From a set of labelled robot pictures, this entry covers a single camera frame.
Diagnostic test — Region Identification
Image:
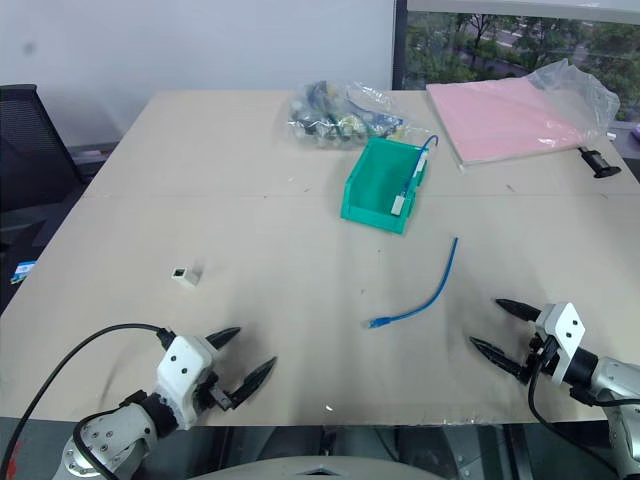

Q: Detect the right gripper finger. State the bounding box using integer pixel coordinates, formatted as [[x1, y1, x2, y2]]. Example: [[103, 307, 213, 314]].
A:
[[469, 336, 531, 386], [495, 298, 543, 324]]

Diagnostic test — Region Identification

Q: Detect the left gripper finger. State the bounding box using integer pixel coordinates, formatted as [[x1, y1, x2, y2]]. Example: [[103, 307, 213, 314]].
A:
[[204, 327, 242, 353], [231, 356, 278, 408]]

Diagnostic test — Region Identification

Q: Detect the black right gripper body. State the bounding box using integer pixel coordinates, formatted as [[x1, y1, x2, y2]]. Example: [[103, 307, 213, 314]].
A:
[[520, 332, 563, 385]]

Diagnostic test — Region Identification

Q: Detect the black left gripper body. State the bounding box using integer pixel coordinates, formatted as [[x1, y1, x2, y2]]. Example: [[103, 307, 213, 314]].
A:
[[192, 371, 239, 411]]

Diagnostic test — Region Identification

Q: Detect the small white connector block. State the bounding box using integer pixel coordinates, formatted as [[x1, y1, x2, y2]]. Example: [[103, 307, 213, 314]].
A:
[[169, 266, 201, 290]]

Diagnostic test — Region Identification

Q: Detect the silver robot torso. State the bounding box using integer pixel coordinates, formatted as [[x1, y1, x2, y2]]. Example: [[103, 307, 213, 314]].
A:
[[192, 451, 470, 480]]

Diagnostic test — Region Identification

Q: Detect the black table clamp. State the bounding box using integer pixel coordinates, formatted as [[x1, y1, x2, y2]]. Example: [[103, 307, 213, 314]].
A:
[[578, 146, 622, 179]]

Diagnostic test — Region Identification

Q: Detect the green plastic bin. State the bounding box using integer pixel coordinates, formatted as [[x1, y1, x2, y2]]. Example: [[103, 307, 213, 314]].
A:
[[340, 137, 431, 235]]

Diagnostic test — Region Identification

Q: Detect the pink sheet stack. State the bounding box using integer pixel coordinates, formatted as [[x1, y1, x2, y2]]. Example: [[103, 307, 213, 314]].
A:
[[425, 77, 599, 169]]

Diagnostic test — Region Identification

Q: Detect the small blue white card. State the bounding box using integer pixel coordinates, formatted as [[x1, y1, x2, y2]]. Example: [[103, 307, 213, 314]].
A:
[[10, 261, 39, 286]]

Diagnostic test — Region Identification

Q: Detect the clear crumpled plastic bag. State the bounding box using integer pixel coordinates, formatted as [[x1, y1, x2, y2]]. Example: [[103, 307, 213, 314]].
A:
[[524, 58, 621, 144]]

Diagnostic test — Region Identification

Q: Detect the window with trees outside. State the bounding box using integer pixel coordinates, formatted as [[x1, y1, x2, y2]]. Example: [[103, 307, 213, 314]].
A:
[[392, 0, 640, 122]]

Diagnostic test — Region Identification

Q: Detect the black mesh office chair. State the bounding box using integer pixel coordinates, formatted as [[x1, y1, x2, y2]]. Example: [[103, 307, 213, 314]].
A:
[[0, 84, 86, 247]]

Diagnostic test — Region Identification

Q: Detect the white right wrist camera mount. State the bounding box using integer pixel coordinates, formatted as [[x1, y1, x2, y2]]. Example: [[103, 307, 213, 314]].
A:
[[534, 301, 587, 385]]

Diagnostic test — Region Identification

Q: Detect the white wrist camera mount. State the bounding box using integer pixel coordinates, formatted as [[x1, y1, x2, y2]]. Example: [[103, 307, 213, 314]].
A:
[[156, 335, 220, 431], [534, 301, 587, 385]]

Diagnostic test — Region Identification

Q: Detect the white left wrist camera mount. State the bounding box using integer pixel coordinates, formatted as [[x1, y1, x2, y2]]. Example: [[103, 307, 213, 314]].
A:
[[156, 335, 220, 431]]

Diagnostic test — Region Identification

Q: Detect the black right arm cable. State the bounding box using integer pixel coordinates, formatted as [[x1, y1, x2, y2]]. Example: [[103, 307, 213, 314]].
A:
[[527, 367, 632, 476]]

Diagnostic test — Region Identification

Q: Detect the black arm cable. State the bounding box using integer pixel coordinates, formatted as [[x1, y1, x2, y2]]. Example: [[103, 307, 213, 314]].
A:
[[527, 367, 632, 476], [0, 323, 176, 474]]

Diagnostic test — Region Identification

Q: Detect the blue Ethernet cable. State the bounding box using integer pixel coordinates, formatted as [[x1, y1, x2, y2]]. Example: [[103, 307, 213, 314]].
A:
[[361, 236, 460, 330]]

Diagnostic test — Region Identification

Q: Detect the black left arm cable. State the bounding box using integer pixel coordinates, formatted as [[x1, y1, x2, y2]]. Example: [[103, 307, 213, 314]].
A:
[[0, 323, 176, 474]]

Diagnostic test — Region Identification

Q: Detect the blue cable with white clip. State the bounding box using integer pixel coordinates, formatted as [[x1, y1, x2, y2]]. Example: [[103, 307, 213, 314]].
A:
[[399, 134, 442, 199]]

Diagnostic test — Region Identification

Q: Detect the clear bag of parts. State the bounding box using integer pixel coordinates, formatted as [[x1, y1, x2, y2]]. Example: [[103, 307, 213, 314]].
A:
[[286, 80, 412, 150]]

